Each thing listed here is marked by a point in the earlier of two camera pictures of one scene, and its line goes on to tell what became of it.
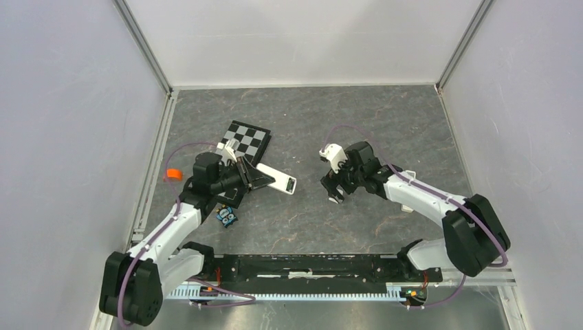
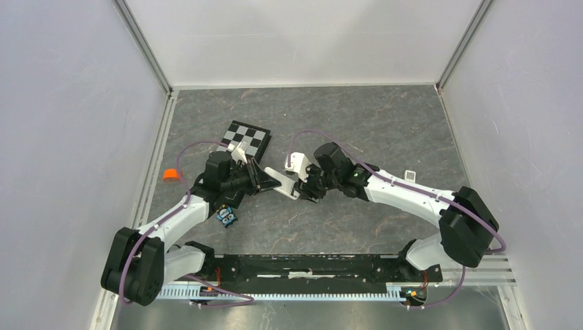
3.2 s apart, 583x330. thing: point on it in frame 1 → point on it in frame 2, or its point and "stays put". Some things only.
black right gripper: [331, 181] → [306, 190]
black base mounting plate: [315, 271] stays put
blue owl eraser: [226, 216] stays put
